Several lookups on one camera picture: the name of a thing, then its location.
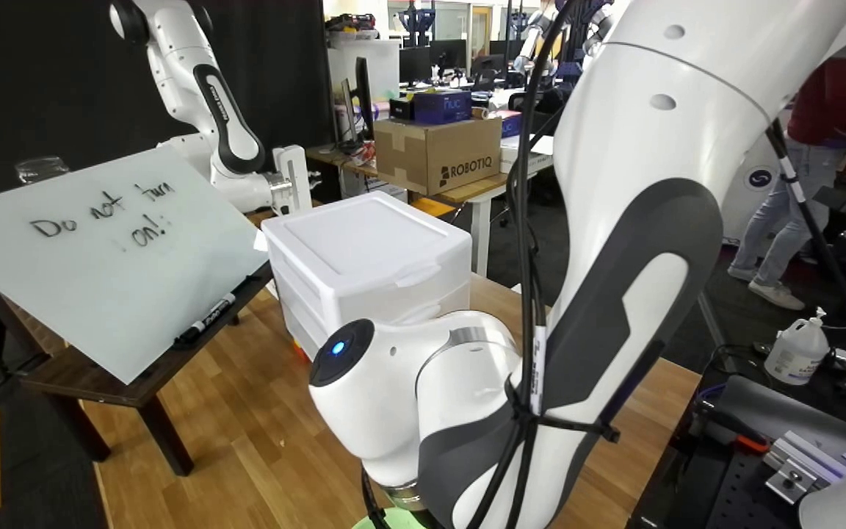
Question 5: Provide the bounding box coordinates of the black taped cable bundle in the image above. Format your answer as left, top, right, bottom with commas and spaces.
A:
765, 114, 846, 366

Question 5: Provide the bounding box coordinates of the white background cabinet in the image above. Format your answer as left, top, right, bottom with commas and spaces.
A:
324, 35, 404, 151

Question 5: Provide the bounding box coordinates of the black perforated mounting board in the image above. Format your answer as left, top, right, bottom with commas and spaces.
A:
627, 386, 846, 529

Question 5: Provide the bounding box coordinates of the light-green bowl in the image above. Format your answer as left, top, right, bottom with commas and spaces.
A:
351, 504, 430, 529

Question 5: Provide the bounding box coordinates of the black whiteboard marker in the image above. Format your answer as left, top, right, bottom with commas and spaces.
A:
170, 291, 241, 354

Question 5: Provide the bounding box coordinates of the black computer monitor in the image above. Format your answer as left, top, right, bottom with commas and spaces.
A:
398, 38, 473, 89

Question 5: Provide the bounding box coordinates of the whiteboard with handwriting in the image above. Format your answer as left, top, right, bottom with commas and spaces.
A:
0, 145, 271, 389

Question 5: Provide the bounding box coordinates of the person in red shirt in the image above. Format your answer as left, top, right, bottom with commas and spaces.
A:
730, 56, 846, 314

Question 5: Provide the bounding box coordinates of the white plastic jug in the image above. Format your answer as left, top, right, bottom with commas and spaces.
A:
762, 305, 834, 389

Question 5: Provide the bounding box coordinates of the silver aluminium extrusion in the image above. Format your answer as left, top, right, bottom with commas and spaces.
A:
762, 426, 846, 508

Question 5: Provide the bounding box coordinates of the dark wooden stand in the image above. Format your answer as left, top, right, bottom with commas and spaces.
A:
0, 258, 279, 479

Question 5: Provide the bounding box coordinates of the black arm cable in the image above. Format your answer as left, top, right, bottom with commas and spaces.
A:
462, 0, 622, 529

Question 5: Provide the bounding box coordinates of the white plastic drawer unit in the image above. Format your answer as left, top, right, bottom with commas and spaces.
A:
260, 189, 476, 361

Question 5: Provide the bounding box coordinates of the large cardboard box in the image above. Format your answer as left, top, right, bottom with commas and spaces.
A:
374, 114, 505, 197

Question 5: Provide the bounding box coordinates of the blue and black box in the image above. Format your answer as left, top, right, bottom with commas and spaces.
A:
387, 89, 476, 129

